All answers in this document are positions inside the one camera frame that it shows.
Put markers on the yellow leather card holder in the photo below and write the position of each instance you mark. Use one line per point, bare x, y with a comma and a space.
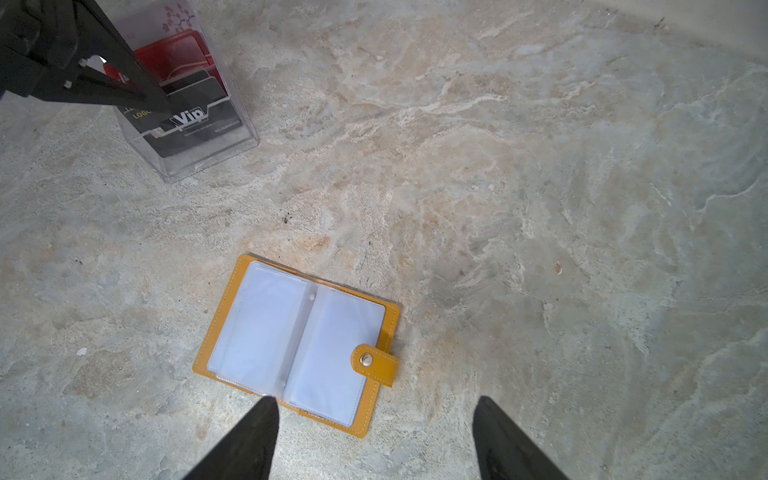
319, 348

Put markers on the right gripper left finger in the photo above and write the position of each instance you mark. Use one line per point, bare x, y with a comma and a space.
247, 450

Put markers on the black VIP card in box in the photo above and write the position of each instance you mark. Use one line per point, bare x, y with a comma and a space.
202, 112

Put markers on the pink VIP card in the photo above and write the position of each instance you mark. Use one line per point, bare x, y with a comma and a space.
156, 21

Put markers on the red white card in box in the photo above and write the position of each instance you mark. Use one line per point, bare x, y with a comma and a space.
172, 59

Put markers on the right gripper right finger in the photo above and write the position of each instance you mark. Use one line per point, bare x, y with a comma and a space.
503, 449

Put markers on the clear plastic card box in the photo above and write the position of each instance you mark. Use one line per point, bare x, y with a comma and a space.
190, 162

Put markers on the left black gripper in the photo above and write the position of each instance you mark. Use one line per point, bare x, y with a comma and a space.
38, 36

